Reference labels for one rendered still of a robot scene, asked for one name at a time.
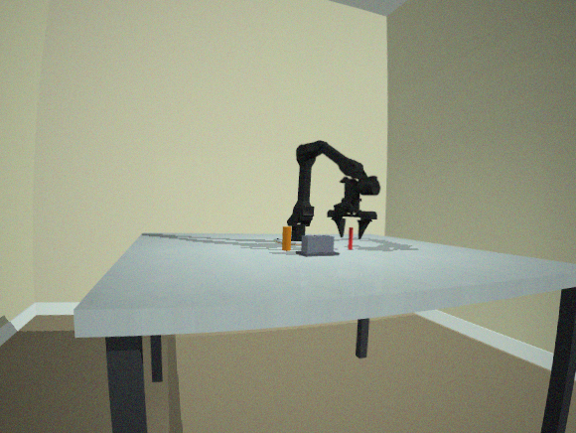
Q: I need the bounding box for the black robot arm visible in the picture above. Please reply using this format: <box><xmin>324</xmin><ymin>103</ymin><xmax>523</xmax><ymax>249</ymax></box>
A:
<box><xmin>287</xmin><ymin>140</ymin><xmax>380</xmax><ymax>241</ymax></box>

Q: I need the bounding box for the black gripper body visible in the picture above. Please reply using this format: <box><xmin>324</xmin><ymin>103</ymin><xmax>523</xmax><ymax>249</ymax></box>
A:
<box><xmin>327</xmin><ymin>195</ymin><xmax>377</xmax><ymax>220</ymax></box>

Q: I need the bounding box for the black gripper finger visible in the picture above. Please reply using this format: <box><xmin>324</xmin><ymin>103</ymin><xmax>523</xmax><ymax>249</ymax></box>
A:
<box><xmin>357</xmin><ymin>219</ymin><xmax>372</xmax><ymax>239</ymax></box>
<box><xmin>331</xmin><ymin>218</ymin><xmax>346</xmax><ymax>237</ymax></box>

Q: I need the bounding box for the orange cylinder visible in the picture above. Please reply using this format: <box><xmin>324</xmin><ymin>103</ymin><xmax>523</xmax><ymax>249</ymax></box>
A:
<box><xmin>282</xmin><ymin>226</ymin><xmax>291</xmax><ymax>251</ymax></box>

